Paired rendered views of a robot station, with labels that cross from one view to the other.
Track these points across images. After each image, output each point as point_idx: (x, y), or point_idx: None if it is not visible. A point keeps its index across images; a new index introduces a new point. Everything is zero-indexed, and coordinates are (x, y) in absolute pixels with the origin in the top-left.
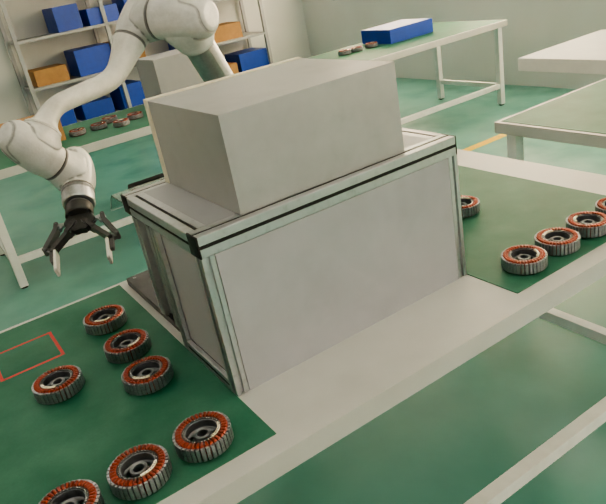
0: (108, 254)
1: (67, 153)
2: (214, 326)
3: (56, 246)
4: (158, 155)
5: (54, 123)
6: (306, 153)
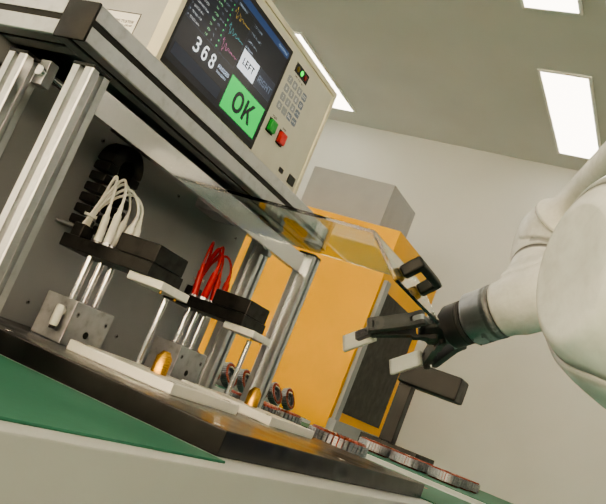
0: (347, 334)
1: (525, 247)
2: None
3: (424, 349)
4: (307, 164)
5: (550, 203)
6: None
